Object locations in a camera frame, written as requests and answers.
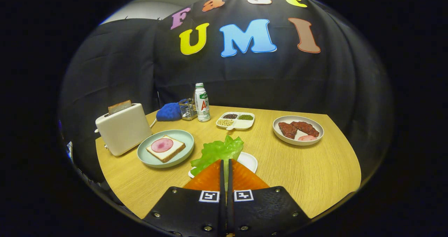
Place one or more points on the white bread slice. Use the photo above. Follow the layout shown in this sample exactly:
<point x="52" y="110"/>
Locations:
<point x="175" y="149"/>

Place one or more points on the blue fuzzy cloth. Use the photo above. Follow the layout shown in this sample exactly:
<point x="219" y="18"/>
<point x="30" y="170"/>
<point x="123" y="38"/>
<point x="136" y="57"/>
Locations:
<point x="168" y="112"/>

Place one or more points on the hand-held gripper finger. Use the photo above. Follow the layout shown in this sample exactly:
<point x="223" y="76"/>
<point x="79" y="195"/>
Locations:
<point x="222" y="212"/>
<point x="230" y="212"/>

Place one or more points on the pale pink ham slice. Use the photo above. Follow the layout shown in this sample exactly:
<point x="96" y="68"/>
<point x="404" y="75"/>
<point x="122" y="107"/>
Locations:
<point x="307" y="138"/>

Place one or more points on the white divided dish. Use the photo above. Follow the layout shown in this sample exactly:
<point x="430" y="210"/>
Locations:
<point x="243" y="124"/>

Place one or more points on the black backdrop cloth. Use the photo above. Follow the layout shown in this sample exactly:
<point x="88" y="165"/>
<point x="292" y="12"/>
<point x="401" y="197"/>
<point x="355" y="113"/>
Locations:
<point x="122" y="72"/>

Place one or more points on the brown steak piece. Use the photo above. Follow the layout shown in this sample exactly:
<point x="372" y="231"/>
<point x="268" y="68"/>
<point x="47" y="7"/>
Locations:
<point x="306" y="128"/>
<point x="287" y="130"/>

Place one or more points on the green lettuce leaf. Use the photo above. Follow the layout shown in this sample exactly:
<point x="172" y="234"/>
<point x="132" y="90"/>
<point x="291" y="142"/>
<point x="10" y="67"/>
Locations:
<point x="217" y="151"/>

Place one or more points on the pile of yellow beans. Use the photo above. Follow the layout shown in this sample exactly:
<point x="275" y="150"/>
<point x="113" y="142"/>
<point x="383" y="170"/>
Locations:
<point x="225" y="122"/>

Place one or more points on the pile of dark beans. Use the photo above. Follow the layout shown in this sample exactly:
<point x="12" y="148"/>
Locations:
<point x="230" y="116"/>

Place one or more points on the pile of green beans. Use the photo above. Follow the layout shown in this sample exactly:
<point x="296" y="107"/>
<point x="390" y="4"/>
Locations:
<point x="245" y="117"/>

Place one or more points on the round light green plate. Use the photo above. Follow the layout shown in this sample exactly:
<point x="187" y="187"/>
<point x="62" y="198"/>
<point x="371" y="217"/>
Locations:
<point x="178" y="139"/>

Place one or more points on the round beige plate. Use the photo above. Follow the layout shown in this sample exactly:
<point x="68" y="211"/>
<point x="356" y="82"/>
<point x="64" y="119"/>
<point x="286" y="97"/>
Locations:
<point x="311" y="119"/>

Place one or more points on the white toaster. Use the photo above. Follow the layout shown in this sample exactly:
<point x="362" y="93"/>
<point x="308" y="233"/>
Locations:
<point x="122" y="132"/>

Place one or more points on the round dark pink ham slice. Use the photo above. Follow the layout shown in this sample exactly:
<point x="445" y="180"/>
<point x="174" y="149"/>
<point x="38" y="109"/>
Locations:
<point x="161" y="145"/>

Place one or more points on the white square plate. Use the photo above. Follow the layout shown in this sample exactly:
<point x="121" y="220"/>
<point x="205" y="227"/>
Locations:
<point x="248" y="161"/>

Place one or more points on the white bottle with green cap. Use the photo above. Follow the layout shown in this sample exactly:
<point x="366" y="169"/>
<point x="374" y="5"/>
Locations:
<point x="202" y="107"/>

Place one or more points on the toasted bread slice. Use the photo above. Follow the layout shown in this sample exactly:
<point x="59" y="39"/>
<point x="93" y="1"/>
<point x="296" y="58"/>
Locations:
<point x="119" y="107"/>

